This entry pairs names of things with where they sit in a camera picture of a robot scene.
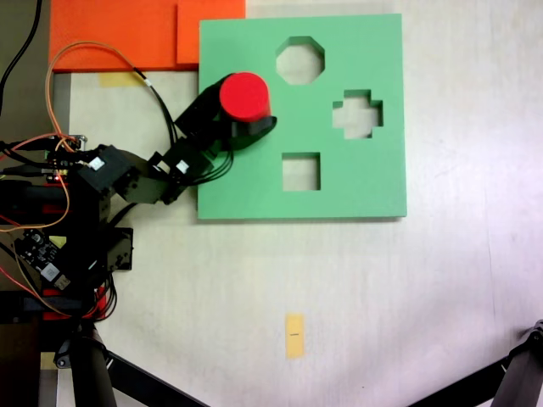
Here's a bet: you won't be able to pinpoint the red cylinder block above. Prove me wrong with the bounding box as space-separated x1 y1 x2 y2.
218 71 273 125

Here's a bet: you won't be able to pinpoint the green shape hole board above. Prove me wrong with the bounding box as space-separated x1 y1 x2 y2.
196 13 409 223

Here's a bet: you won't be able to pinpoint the orange flat block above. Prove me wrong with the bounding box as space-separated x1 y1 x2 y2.
48 0 248 73

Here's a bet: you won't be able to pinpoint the circuit board with green terminal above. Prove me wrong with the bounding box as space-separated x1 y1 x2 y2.
42 134 88 182

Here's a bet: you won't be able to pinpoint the red black table clamp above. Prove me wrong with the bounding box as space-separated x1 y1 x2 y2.
23 287 109 321
0 179 70 215

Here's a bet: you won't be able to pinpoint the circuit board with grey inductor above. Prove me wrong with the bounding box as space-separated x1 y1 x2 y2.
13 228 73 293

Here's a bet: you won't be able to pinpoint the yellow tape with black mark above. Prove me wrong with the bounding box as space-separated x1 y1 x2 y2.
284 313 306 361

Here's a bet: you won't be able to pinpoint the black notched tripod leg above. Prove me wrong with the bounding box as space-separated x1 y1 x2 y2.
406 319 543 407

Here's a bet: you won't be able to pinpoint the black gripper wire loop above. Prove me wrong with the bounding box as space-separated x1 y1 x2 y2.
186 149 236 188

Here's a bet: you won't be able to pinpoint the thin black arm wires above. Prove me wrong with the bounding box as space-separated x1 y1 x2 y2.
132 67 184 148

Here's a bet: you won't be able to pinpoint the thin orange wire loop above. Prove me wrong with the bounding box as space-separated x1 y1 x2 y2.
44 40 137 148

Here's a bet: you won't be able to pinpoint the thick black cable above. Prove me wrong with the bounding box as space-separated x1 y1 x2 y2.
0 0 44 117

